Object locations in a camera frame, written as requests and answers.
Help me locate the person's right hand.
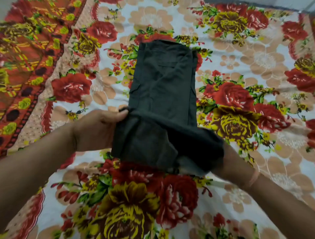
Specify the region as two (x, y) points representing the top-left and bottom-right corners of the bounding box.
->
(211, 142), (257, 190)

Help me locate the person's right forearm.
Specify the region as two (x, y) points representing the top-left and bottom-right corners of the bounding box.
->
(242, 171), (315, 239)

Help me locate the dark green garment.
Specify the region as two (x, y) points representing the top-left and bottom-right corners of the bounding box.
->
(111, 39), (225, 177)

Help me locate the floral bedsheet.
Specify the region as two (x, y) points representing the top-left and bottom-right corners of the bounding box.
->
(0, 0), (315, 239)

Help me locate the person's left hand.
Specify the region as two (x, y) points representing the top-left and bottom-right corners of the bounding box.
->
(71, 109), (129, 152)

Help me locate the pink wrist thread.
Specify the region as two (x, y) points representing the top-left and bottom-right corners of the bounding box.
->
(247, 169), (260, 189)

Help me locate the person's left forearm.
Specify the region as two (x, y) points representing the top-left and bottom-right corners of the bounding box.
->
(0, 123), (77, 232)

